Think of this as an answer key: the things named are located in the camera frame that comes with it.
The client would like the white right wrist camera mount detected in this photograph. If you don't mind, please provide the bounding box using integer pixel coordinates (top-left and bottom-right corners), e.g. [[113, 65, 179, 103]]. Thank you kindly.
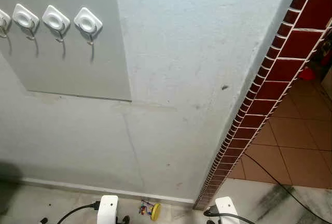
[[215, 197, 240, 224]]

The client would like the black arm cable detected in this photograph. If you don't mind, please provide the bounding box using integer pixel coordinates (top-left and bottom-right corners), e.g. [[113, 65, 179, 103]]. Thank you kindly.
[[203, 206, 256, 224], [56, 201, 101, 224]]

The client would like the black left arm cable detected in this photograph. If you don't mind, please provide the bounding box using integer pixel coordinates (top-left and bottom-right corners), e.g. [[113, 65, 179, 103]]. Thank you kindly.
[[56, 201, 101, 224]]

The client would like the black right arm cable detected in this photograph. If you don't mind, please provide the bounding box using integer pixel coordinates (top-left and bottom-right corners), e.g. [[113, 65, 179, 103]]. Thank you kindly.
[[203, 206, 256, 224]]

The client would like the red plastic tub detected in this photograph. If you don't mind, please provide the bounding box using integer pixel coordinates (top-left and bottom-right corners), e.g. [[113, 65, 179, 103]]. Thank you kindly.
[[298, 67, 317, 81]]

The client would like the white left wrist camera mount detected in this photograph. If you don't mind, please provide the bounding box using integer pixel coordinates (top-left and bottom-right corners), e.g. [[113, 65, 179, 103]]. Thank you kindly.
[[97, 195, 119, 224]]

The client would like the grey wall board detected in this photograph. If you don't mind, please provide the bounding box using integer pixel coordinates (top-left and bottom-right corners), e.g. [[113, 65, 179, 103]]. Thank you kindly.
[[0, 0, 132, 102]]

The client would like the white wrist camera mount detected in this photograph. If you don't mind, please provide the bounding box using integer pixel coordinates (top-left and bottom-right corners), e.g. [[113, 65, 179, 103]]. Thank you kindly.
[[215, 197, 240, 224], [97, 195, 119, 224]]

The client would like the yellow round disc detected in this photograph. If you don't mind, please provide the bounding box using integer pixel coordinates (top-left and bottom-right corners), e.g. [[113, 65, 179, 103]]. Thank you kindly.
[[150, 203, 161, 221]]

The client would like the thin black floor cable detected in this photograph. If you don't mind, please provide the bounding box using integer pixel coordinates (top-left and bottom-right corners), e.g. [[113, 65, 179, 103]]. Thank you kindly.
[[243, 153, 332, 224]]

